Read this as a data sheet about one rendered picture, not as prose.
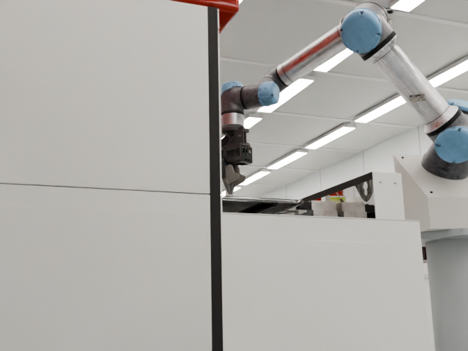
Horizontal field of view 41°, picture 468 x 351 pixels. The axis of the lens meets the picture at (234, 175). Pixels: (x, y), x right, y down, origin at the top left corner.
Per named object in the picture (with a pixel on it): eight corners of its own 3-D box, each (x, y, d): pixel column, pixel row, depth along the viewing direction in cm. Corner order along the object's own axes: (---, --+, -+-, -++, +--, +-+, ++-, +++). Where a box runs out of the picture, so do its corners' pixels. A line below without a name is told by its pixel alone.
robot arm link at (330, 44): (379, -13, 189) (258, 70, 215) (374, -6, 180) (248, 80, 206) (400, 19, 191) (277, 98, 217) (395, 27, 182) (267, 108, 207)
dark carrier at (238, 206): (181, 197, 164) (181, 195, 164) (150, 216, 195) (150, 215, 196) (297, 203, 177) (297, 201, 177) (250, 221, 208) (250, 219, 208)
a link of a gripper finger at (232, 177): (237, 191, 192) (237, 161, 194) (221, 193, 195) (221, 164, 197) (242, 192, 194) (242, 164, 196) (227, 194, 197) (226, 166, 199)
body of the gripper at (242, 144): (240, 161, 192) (239, 123, 195) (217, 164, 197) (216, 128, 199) (253, 165, 198) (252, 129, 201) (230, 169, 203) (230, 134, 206)
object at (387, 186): (376, 222, 165) (372, 170, 168) (285, 244, 215) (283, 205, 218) (406, 223, 168) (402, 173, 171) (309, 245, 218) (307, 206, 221)
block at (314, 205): (311, 209, 180) (311, 199, 180) (306, 211, 183) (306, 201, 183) (336, 210, 182) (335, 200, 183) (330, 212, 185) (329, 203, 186)
